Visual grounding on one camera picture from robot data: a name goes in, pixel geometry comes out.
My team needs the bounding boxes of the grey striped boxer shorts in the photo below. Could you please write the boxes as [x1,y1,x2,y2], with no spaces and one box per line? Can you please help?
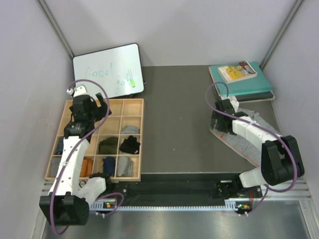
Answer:
[209,108,281,167]

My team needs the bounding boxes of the green sports bra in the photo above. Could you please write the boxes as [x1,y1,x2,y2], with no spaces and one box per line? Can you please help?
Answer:
[98,136,119,155]

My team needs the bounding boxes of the light grey underwear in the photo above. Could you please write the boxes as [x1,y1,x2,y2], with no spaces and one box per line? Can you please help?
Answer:
[121,125,140,134]

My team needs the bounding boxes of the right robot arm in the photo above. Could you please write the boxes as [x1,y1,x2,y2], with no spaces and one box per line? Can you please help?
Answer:
[212,99,305,197]

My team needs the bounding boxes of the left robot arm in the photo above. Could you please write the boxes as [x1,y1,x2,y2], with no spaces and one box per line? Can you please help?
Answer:
[39,93,113,227]

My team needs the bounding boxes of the dark blue rolled socks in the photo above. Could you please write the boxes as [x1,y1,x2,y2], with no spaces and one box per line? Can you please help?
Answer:
[55,137,64,155]

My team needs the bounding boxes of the wooden compartment tray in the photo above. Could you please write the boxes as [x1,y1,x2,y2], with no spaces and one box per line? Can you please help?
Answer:
[44,98,145,182]

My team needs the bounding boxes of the white whiteboard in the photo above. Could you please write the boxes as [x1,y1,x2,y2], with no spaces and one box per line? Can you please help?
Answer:
[73,43,144,98]

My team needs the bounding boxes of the green whiteboard marker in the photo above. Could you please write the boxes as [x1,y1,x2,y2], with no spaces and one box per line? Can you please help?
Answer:
[128,68,135,87]

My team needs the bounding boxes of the yellow paperback book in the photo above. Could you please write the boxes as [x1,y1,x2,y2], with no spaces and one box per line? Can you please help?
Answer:
[217,61,258,84]

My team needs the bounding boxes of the black rolled garment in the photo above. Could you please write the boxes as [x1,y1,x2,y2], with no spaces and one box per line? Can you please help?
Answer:
[119,135,141,154]

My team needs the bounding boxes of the grey rolled socks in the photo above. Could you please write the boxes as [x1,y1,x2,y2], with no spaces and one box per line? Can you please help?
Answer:
[49,157,61,178]

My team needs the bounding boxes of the orange rolled garment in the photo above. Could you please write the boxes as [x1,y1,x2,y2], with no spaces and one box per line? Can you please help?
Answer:
[80,157,93,177]

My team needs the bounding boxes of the navy rolled garment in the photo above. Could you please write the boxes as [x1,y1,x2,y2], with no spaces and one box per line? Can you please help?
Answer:
[103,156,116,176]

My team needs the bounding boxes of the grey rolled garment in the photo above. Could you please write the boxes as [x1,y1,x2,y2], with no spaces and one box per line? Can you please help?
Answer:
[117,156,134,177]

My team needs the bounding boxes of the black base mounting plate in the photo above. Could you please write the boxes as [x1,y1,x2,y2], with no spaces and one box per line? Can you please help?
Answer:
[84,173,265,206]

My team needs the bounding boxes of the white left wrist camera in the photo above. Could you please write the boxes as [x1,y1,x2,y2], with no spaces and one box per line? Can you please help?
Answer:
[66,85,88,98]

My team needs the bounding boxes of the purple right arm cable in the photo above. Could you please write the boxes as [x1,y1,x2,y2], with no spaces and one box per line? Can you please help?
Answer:
[205,81,300,217]

